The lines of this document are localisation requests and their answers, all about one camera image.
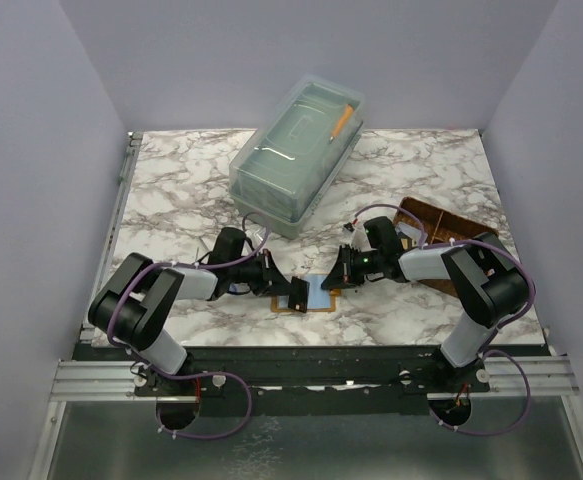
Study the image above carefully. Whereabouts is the orange utility knife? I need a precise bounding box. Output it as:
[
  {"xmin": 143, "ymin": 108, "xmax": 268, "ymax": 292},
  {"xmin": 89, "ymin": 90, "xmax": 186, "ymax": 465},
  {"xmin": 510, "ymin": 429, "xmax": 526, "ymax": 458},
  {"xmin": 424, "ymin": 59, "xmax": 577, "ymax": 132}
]
[{"xmin": 329, "ymin": 104, "xmax": 355, "ymax": 143}]

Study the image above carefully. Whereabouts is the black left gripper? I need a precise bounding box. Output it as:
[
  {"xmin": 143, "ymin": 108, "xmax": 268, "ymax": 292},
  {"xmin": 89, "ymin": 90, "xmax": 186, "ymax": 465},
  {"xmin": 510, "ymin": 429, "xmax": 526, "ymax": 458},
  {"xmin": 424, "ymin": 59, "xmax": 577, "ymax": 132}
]
[{"xmin": 229, "ymin": 249, "xmax": 296, "ymax": 297}]

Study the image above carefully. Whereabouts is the clear plastic storage box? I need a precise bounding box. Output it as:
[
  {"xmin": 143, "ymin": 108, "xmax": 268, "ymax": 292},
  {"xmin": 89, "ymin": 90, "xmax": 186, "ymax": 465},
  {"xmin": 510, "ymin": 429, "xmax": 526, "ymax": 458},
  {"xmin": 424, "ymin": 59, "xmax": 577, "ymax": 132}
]
[{"xmin": 229, "ymin": 75, "xmax": 365, "ymax": 239}]

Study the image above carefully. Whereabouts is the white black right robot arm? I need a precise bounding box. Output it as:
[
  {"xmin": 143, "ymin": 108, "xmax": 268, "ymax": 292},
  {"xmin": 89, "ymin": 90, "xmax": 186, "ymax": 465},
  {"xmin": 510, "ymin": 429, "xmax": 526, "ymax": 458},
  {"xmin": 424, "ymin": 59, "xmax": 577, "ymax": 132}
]
[{"xmin": 321, "ymin": 217, "xmax": 536, "ymax": 392}]

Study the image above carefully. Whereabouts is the black credit card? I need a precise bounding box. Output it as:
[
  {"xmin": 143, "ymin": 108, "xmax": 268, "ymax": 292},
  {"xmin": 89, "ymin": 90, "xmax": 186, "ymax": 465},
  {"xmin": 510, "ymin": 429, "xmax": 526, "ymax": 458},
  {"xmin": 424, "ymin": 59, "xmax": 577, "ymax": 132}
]
[{"xmin": 287, "ymin": 277, "xmax": 310, "ymax": 313}]

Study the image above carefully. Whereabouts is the black green screwdriver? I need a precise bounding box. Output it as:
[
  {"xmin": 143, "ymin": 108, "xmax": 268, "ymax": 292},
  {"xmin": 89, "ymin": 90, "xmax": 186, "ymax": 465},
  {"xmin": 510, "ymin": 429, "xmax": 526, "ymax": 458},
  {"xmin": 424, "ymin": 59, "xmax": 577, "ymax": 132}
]
[{"xmin": 195, "ymin": 237, "xmax": 209, "ymax": 262}]

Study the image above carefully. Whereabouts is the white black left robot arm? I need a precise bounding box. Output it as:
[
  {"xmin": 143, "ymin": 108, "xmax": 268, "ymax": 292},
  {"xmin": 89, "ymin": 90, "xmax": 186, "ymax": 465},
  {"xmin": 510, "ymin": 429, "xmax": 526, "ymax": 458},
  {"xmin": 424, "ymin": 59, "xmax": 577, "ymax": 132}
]
[{"xmin": 87, "ymin": 227, "xmax": 308, "ymax": 395}]

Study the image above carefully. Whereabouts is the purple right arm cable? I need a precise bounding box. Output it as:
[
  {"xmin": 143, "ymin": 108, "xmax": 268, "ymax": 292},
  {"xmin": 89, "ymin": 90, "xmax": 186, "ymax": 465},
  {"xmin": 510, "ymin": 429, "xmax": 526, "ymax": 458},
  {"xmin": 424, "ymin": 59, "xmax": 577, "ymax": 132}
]
[{"xmin": 353, "ymin": 203, "xmax": 536, "ymax": 435}]

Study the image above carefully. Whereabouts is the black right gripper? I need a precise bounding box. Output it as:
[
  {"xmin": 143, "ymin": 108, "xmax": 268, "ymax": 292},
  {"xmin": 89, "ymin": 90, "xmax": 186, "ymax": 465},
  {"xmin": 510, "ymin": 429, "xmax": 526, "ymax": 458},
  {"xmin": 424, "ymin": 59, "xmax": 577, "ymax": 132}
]
[{"xmin": 322, "ymin": 244, "xmax": 384, "ymax": 290}]

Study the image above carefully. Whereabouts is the blue red screwdriver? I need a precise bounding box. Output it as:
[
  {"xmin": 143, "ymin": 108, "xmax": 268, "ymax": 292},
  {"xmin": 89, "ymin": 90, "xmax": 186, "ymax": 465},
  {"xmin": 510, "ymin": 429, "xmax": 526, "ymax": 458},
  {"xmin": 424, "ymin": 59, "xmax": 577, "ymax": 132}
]
[{"xmin": 228, "ymin": 284, "xmax": 251, "ymax": 296}]

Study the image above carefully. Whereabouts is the tan card holder wallet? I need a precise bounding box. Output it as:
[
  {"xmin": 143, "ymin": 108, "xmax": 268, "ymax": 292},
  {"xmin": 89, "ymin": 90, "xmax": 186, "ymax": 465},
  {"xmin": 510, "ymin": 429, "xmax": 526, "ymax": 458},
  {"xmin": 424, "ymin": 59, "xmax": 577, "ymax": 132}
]
[{"xmin": 271, "ymin": 274, "xmax": 342, "ymax": 314}]

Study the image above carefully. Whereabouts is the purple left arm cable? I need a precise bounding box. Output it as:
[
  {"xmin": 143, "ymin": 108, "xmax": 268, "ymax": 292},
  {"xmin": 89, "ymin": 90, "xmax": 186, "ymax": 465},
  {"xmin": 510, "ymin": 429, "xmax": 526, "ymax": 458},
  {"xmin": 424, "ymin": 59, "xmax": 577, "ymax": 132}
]
[{"xmin": 101, "ymin": 212, "xmax": 272, "ymax": 441}]

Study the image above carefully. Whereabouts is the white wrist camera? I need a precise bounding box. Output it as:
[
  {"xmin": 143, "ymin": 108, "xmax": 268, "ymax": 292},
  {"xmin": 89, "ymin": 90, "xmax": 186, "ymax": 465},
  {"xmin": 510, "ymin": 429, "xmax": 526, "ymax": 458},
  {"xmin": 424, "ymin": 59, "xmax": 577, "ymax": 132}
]
[
  {"xmin": 247, "ymin": 227, "xmax": 266, "ymax": 248},
  {"xmin": 342, "ymin": 219, "xmax": 368, "ymax": 250}
]

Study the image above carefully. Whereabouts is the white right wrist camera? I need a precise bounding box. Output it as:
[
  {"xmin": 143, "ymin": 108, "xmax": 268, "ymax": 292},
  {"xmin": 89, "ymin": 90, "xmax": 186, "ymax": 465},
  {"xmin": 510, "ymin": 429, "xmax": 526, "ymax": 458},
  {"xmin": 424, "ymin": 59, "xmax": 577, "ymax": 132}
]
[{"xmin": 342, "ymin": 219, "xmax": 368, "ymax": 250}]

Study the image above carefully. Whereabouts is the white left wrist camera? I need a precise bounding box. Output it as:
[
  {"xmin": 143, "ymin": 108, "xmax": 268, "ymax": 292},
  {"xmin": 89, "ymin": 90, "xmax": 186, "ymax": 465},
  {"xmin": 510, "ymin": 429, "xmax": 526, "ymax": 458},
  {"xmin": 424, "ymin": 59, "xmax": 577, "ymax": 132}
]
[{"xmin": 247, "ymin": 227, "xmax": 266, "ymax": 248}]

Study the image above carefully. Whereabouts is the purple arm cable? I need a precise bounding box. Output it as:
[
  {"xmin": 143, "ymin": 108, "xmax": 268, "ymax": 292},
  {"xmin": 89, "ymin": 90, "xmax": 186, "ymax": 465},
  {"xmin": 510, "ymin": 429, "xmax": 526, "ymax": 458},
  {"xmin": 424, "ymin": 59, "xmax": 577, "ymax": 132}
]
[
  {"xmin": 353, "ymin": 203, "xmax": 536, "ymax": 435},
  {"xmin": 101, "ymin": 212, "xmax": 272, "ymax": 441}
]

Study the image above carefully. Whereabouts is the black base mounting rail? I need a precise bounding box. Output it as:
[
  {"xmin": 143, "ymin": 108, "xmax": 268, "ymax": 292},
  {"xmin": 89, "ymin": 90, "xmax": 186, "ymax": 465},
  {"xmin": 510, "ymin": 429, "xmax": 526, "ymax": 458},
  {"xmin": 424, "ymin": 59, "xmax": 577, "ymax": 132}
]
[{"xmin": 70, "ymin": 344, "xmax": 572, "ymax": 417}]

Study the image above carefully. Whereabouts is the grey credit card stack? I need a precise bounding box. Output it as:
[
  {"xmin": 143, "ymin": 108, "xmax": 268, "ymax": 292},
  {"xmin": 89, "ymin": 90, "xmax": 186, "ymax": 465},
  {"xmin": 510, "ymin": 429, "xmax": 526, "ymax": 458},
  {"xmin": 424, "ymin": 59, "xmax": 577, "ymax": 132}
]
[{"xmin": 396, "ymin": 222, "xmax": 427, "ymax": 245}]

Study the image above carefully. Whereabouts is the brown woven divided basket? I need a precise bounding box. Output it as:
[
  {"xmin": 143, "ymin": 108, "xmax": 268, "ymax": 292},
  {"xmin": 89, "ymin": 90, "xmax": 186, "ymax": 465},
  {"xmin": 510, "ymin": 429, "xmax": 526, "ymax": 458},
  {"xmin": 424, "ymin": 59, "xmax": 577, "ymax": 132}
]
[{"xmin": 393, "ymin": 197, "xmax": 499, "ymax": 298}]

